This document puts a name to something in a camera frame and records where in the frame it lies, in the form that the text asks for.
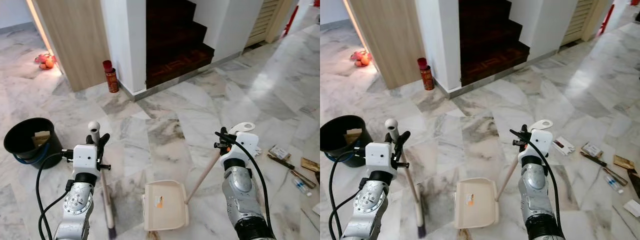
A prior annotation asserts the red cylindrical can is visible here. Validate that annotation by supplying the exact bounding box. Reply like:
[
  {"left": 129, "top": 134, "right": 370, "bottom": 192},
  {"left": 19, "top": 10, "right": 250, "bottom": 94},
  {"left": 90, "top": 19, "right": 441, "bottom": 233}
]
[
  {"left": 417, "top": 57, "right": 435, "bottom": 92},
  {"left": 102, "top": 60, "right": 120, "bottom": 94}
]

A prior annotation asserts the dark red staircase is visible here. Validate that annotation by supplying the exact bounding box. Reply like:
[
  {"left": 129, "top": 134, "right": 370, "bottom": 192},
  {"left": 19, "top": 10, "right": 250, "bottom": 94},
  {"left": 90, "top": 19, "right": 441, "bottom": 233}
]
[
  {"left": 458, "top": 0, "right": 531, "bottom": 87},
  {"left": 145, "top": 0, "right": 216, "bottom": 90}
]

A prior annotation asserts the dark flat scrap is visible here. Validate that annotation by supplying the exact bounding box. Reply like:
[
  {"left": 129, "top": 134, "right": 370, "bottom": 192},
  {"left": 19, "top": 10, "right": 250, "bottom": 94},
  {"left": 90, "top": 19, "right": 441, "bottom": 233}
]
[{"left": 627, "top": 168, "right": 640, "bottom": 199}]

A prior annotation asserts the red hanging decoration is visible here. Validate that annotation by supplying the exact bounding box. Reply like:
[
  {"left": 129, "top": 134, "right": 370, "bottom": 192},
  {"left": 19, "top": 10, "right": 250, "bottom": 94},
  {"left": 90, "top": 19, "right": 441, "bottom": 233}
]
[
  {"left": 282, "top": 4, "right": 300, "bottom": 37},
  {"left": 599, "top": 3, "right": 616, "bottom": 35}
]

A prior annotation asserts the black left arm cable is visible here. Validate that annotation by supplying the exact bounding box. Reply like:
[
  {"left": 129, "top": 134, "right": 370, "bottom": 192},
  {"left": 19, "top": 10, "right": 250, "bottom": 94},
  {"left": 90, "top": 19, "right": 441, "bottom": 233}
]
[
  {"left": 35, "top": 152, "right": 76, "bottom": 240},
  {"left": 328, "top": 149, "right": 369, "bottom": 240}
]

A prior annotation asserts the small clear plastic bottle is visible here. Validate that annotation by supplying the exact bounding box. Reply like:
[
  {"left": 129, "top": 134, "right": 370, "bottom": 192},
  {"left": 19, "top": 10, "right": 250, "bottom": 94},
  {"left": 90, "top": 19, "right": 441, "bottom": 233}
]
[
  {"left": 603, "top": 173, "right": 625, "bottom": 195},
  {"left": 291, "top": 174, "right": 314, "bottom": 197}
]

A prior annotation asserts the cardboard scrap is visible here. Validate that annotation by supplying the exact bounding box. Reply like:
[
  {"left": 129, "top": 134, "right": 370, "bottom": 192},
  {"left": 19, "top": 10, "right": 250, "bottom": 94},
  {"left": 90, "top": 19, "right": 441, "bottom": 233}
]
[
  {"left": 344, "top": 128, "right": 364, "bottom": 146},
  {"left": 32, "top": 130, "right": 51, "bottom": 147}
]

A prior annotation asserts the beige louvered door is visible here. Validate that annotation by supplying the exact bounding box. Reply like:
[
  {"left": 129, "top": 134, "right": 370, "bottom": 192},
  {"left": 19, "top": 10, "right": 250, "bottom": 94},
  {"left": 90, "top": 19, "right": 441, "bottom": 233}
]
[
  {"left": 559, "top": 0, "right": 609, "bottom": 47},
  {"left": 244, "top": 0, "right": 296, "bottom": 49}
]

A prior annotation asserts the small printed carton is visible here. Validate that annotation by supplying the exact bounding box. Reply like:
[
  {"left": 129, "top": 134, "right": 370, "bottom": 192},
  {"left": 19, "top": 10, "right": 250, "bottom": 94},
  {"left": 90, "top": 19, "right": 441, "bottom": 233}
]
[
  {"left": 580, "top": 141, "right": 605, "bottom": 159},
  {"left": 268, "top": 144, "right": 292, "bottom": 161}
]

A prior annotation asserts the cream long-handled dustpan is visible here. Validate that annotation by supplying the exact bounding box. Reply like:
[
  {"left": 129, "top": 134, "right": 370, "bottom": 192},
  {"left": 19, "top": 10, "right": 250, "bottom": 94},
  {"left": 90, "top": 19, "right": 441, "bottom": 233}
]
[
  {"left": 142, "top": 122, "right": 256, "bottom": 232},
  {"left": 454, "top": 119, "right": 555, "bottom": 231}
]

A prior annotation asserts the brown stick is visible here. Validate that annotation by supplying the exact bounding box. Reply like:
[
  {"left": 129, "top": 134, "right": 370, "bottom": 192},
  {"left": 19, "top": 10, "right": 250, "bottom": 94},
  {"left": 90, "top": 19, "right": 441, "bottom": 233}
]
[
  {"left": 289, "top": 168, "right": 317, "bottom": 190},
  {"left": 602, "top": 166, "right": 629, "bottom": 187}
]

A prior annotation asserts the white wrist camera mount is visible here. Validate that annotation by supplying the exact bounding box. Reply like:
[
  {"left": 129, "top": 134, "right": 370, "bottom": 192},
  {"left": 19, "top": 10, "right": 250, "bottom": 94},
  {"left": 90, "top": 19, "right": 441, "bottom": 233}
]
[
  {"left": 364, "top": 142, "right": 393, "bottom": 174},
  {"left": 220, "top": 132, "right": 260, "bottom": 169},
  {"left": 72, "top": 144, "right": 99, "bottom": 175},
  {"left": 517, "top": 128, "right": 554, "bottom": 164}
]

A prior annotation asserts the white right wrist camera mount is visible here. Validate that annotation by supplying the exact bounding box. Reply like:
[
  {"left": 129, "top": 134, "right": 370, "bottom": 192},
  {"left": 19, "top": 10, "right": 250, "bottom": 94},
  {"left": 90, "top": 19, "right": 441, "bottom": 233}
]
[
  {"left": 220, "top": 132, "right": 260, "bottom": 169},
  {"left": 517, "top": 128, "right": 554, "bottom": 164}
]

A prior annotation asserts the wooden door panel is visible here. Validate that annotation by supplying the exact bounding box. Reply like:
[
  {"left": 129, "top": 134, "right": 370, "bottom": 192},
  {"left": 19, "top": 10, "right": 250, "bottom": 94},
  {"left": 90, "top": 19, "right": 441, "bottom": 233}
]
[
  {"left": 34, "top": 0, "right": 111, "bottom": 93},
  {"left": 345, "top": 0, "right": 426, "bottom": 91}
]

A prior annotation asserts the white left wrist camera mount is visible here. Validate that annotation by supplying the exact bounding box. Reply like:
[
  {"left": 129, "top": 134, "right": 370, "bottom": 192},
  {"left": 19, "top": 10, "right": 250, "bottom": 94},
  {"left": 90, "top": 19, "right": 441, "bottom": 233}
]
[
  {"left": 364, "top": 142, "right": 393, "bottom": 174},
  {"left": 72, "top": 144, "right": 99, "bottom": 175}
]

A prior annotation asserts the red bag of oranges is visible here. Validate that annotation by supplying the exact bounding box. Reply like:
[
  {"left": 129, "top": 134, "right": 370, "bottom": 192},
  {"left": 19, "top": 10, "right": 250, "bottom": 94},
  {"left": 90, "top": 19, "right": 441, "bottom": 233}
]
[
  {"left": 33, "top": 52, "right": 57, "bottom": 71},
  {"left": 349, "top": 49, "right": 374, "bottom": 69}
]

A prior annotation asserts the black plastic bucket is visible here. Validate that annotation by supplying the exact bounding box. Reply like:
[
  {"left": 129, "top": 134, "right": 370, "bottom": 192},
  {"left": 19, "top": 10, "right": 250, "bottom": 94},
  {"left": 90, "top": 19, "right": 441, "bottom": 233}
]
[
  {"left": 320, "top": 115, "right": 374, "bottom": 168},
  {"left": 3, "top": 117, "right": 64, "bottom": 170}
]

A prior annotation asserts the black pen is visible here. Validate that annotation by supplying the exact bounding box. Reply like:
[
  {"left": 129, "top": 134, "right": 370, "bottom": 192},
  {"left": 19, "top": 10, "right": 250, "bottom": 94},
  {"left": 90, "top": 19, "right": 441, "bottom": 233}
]
[
  {"left": 266, "top": 153, "right": 296, "bottom": 171},
  {"left": 579, "top": 152, "right": 609, "bottom": 169}
]

